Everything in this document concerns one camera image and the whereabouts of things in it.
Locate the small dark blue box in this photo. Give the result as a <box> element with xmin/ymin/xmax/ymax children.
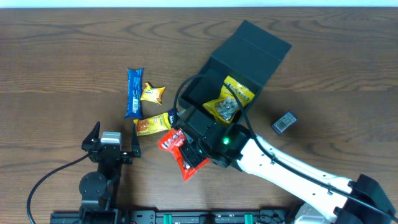
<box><xmin>271</xmin><ymin>111</ymin><xmax>298</xmax><ymax>135</ymax></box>

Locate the red Hacks candy bag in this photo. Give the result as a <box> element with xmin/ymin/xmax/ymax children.
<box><xmin>159</xmin><ymin>129</ymin><xmax>210</xmax><ymax>182</ymax></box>

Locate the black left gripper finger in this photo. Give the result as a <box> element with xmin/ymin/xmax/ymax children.
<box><xmin>131</xmin><ymin>123</ymin><xmax>141</xmax><ymax>152</ymax></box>
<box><xmin>82</xmin><ymin>121</ymin><xmax>100</xmax><ymax>144</ymax></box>

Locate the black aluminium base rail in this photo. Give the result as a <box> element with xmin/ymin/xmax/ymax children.
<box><xmin>50</xmin><ymin>209</ymin><xmax>294</xmax><ymax>224</ymax></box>

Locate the dark blue Cadbury chocolate bar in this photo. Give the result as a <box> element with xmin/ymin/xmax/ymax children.
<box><xmin>167</xmin><ymin>108</ymin><xmax>175</xmax><ymax>128</ymax></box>

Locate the small yellow candy packet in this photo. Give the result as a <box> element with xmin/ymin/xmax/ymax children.
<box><xmin>141</xmin><ymin>82</ymin><xmax>165</xmax><ymax>105</ymax></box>

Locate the yellow Hacks candy bag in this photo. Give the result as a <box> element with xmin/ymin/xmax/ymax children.
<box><xmin>203</xmin><ymin>76</ymin><xmax>255</xmax><ymax>124</ymax></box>

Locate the dark green open box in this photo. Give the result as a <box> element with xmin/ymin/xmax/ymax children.
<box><xmin>178</xmin><ymin>21</ymin><xmax>292</xmax><ymax>121</ymax></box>

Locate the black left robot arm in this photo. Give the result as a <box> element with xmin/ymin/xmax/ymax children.
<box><xmin>77</xmin><ymin>122</ymin><xmax>141</xmax><ymax>224</ymax></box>

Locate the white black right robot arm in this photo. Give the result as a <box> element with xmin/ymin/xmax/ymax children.
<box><xmin>172</xmin><ymin>108</ymin><xmax>397</xmax><ymax>223</ymax></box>

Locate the yellow orange snack packet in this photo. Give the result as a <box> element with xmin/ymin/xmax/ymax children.
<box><xmin>134</xmin><ymin>113</ymin><xmax>171</xmax><ymax>136</ymax></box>

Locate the long blue snack bar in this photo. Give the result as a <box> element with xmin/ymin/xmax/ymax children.
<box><xmin>124</xmin><ymin>68</ymin><xmax>144</xmax><ymax>119</ymax></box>

